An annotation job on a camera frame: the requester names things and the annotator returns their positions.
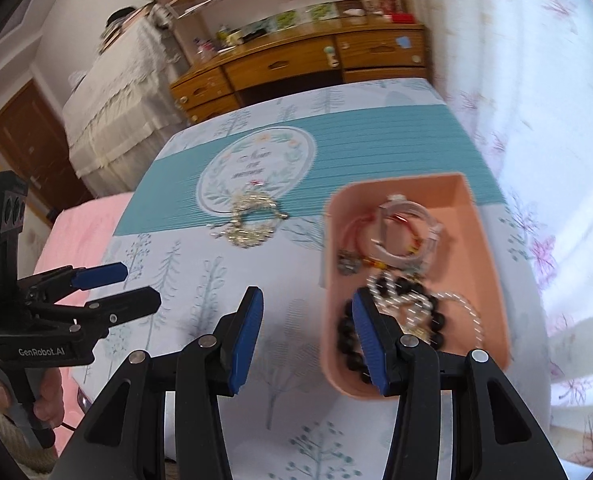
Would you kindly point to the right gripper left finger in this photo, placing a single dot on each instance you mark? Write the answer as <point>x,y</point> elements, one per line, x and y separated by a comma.
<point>122,434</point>

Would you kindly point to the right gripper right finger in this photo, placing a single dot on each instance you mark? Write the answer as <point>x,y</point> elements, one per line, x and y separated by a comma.
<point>495,435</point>

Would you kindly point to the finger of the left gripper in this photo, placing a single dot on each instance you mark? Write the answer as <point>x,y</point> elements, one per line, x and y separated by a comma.
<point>99,274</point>
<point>48,322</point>

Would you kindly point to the pearl necklace gold pendant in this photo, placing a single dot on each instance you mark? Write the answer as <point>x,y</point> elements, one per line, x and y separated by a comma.
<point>446,320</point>

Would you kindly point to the pink plastic tray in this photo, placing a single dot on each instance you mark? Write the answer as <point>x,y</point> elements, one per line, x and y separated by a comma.
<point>463,263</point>

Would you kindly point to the silver cuff bangle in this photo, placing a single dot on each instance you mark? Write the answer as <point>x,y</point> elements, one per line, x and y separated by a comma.
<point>407,235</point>

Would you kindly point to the left hand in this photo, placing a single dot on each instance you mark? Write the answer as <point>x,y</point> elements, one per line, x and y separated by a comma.
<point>49,406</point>

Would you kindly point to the pink fluffy blanket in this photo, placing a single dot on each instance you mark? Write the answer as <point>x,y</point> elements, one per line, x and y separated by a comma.
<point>78,238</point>

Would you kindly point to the brown wooden door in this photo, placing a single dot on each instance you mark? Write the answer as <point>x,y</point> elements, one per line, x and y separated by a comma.
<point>33,142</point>

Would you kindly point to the tree print tablecloth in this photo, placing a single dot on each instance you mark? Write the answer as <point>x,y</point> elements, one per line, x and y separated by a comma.
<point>239,201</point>

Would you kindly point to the white lace cover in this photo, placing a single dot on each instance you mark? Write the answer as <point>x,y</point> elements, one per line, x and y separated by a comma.
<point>122,112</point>

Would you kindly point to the wooden desk with drawers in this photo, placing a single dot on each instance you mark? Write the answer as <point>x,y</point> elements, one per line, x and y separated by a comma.
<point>307,57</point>

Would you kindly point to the white floral curtain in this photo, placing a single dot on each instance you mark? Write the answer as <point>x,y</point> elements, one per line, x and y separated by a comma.
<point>518,74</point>

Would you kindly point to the red box on desk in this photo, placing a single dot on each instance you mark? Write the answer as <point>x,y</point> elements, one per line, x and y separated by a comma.
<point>402,18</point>

